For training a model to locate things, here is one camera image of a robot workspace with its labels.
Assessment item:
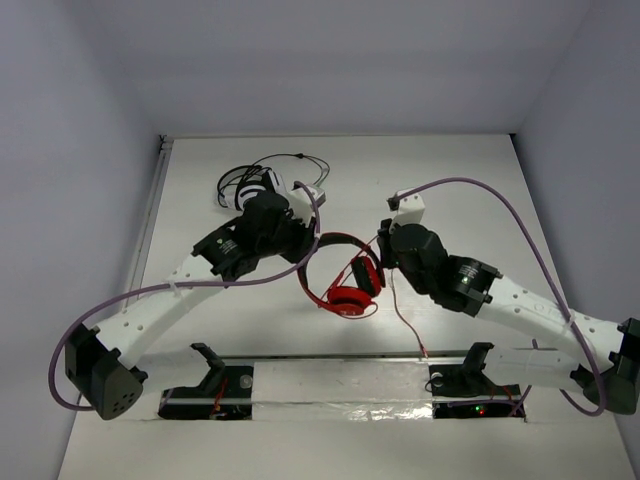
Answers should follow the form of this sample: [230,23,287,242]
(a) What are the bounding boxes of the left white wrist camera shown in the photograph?
[286,184,326,226]

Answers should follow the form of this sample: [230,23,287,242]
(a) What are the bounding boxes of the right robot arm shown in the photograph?
[377,219,639,415]

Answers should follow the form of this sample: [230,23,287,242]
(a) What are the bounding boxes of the red black headphones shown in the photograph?
[297,232,386,319]

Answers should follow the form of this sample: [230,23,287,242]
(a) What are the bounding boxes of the white black striped headphones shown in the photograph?
[216,165,287,211]

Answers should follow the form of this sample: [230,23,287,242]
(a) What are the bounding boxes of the black cable with coloured plugs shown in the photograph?
[249,152,331,186]

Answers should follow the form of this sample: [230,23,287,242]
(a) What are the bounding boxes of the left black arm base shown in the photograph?
[158,343,254,421]

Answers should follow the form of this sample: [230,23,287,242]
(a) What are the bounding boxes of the red headphone cable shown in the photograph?
[319,234,430,360]

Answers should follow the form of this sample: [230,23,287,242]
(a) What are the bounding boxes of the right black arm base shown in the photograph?
[424,342,526,420]

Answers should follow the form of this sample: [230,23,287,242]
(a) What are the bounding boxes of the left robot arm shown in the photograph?
[53,184,325,421]

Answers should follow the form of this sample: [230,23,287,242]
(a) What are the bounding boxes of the aluminium rail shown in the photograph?
[219,349,529,361]

